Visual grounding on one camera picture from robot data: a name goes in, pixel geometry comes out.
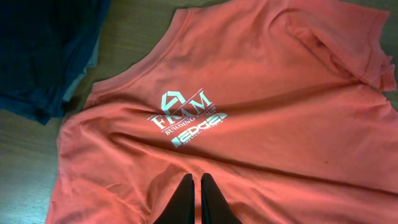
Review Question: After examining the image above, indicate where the orange red printed t-shirt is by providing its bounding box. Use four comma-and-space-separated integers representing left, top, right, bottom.
47, 0, 397, 223

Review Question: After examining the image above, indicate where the grey folded garment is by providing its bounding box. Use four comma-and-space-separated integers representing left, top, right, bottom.
63, 38, 100, 101

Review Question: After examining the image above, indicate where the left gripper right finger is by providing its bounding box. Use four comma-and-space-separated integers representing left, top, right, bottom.
201, 173, 242, 224

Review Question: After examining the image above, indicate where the navy blue folded garment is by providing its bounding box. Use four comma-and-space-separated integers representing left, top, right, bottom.
1, 0, 111, 125

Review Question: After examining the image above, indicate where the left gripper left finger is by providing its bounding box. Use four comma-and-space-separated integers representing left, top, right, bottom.
154, 174, 195, 224

